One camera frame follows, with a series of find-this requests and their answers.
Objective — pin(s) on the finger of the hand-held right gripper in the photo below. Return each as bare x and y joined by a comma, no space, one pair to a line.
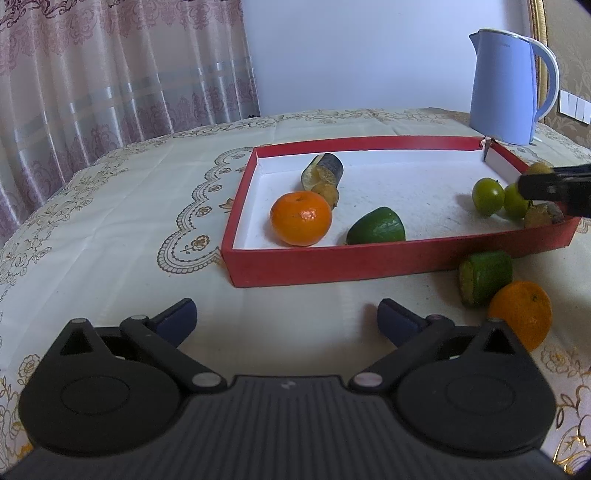
545,188

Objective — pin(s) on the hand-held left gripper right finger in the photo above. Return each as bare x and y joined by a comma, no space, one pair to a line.
397,321

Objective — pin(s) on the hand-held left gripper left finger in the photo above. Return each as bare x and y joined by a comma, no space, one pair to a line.
178,318

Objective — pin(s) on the yellow-green lemon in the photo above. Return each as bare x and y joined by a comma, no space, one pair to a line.
539,168

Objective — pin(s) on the dark shrivelled peel piece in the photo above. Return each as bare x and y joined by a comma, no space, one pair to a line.
538,217

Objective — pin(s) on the green persimmon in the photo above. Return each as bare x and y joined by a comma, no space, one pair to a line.
513,203
487,196

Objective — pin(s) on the red shallow cardboard box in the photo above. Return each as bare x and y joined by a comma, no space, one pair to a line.
323,267

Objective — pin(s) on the orange tangerine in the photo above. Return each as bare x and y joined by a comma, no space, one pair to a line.
300,219
521,304

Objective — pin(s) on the green cucumber chunk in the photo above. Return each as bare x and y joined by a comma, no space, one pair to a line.
489,274

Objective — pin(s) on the blue electric kettle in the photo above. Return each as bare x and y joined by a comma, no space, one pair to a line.
503,92

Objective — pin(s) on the dark eggplant chunk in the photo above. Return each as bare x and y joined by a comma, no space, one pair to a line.
330,166

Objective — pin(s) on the pink patterned curtain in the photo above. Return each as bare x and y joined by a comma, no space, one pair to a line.
115,83

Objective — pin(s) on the white wall switch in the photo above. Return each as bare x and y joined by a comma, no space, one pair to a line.
575,105

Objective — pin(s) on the gold framed wall panel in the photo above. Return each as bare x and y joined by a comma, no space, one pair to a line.
538,18

